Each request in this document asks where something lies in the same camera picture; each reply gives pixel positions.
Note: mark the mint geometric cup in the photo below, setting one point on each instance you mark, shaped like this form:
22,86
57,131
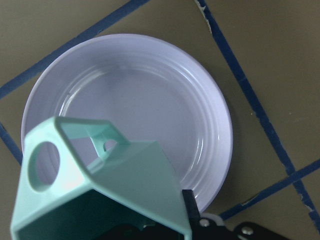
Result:
80,178

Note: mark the lavender plate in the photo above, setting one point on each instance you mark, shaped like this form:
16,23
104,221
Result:
151,91

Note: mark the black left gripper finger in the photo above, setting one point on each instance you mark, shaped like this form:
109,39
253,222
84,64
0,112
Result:
191,207

